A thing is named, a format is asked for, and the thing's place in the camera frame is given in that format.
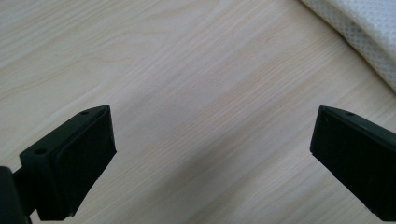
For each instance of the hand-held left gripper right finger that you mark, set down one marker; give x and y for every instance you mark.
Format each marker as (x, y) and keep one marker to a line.
(355, 155)

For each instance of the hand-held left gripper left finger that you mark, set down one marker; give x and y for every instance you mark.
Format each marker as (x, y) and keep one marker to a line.
(77, 161)

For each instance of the white cloth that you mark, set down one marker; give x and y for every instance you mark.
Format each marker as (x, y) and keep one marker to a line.
(373, 25)

